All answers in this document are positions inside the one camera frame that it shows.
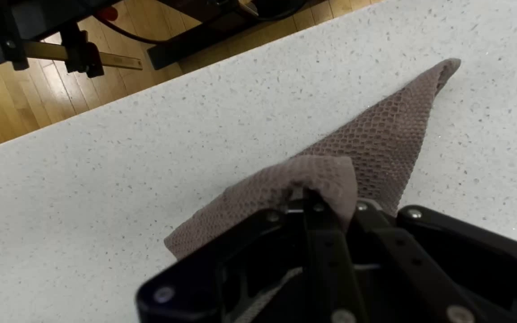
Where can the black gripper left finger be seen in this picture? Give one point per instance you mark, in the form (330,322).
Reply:
(271,270)

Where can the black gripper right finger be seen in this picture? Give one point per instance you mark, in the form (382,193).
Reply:
(450,270)

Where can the brown waffle towel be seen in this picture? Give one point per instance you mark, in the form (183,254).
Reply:
(385,137)

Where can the black stand beam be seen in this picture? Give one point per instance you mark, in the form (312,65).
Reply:
(211,39)

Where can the black clamp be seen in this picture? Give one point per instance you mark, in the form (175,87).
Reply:
(82,55)

